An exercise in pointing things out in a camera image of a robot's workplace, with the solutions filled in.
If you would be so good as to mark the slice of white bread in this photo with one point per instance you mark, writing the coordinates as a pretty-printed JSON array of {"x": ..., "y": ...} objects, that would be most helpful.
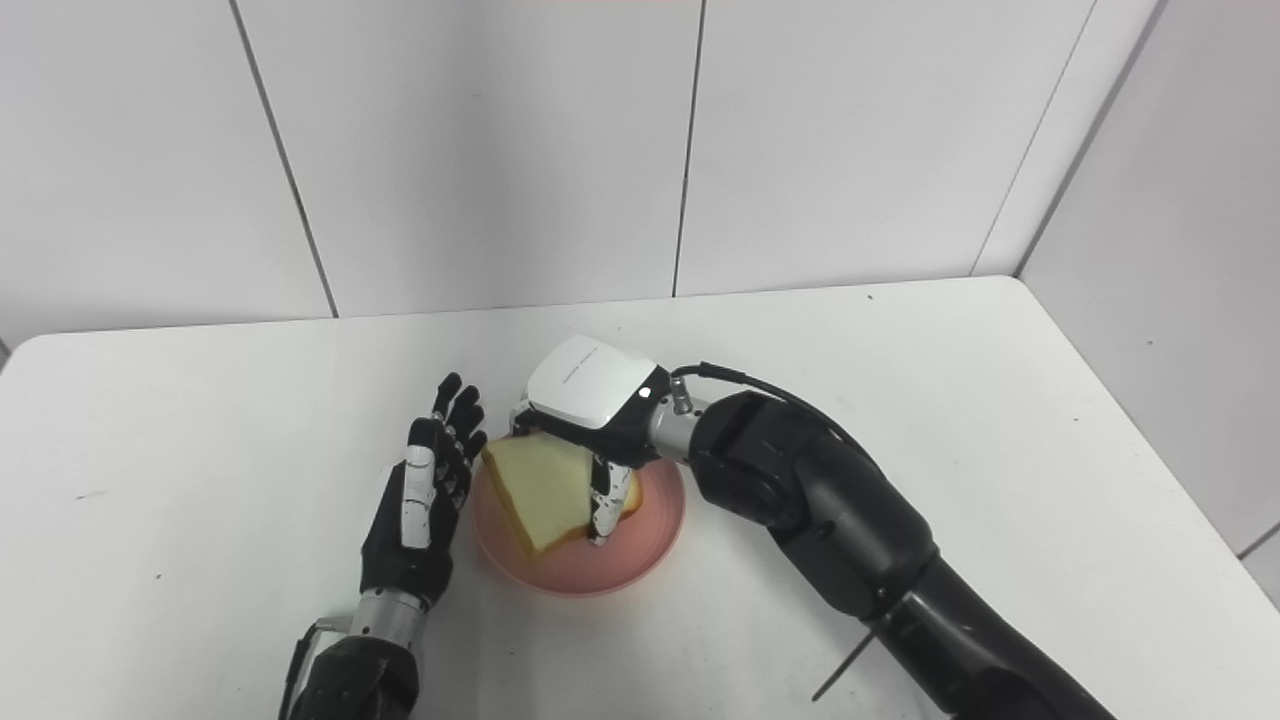
[{"x": 540, "y": 490}]

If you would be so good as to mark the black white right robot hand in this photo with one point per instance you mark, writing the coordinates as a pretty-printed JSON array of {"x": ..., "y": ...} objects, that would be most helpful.
[{"x": 590, "y": 390}]

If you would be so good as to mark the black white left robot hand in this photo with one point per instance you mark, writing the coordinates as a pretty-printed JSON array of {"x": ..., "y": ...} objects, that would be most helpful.
[{"x": 405, "y": 560}]

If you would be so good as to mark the pink round plate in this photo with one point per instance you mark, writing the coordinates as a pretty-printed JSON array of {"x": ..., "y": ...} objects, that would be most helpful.
[{"x": 580, "y": 565}]

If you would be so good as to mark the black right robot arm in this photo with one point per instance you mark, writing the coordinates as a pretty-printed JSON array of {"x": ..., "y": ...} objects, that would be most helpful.
[{"x": 830, "y": 520}]

